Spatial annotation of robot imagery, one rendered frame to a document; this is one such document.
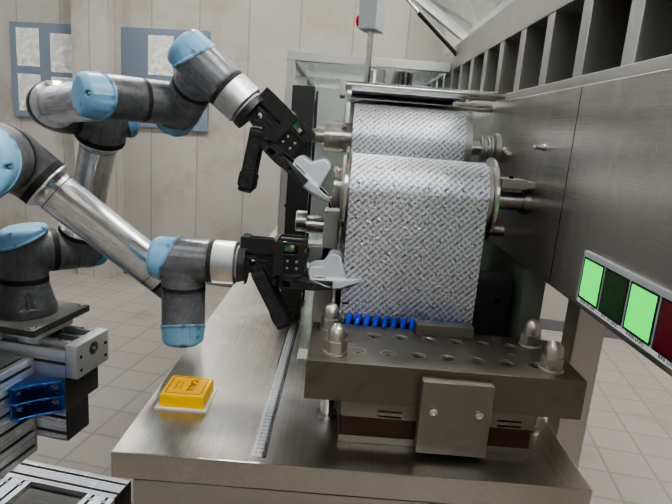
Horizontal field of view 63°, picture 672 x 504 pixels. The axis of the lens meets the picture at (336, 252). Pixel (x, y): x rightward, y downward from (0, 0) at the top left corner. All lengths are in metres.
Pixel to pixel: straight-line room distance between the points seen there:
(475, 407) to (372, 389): 0.15
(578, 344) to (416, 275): 0.42
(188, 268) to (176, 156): 3.77
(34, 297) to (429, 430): 1.11
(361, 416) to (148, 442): 0.30
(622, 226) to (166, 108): 0.73
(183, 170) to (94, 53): 1.08
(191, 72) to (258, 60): 3.48
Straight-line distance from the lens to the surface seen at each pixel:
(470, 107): 1.34
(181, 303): 0.97
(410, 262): 0.95
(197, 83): 0.98
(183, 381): 0.96
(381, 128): 1.16
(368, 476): 0.80
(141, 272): 1.09
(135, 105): 0.99
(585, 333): 1.22
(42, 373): 1.62
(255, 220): 4.48
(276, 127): 0.96
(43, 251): 1.58
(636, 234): 0.70
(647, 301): 0.66
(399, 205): 0.93
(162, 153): 4.75
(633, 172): 0.72
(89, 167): 1.46
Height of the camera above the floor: 1.35
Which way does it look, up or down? 13 degrees down
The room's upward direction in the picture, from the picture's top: 5 degrees clockwise
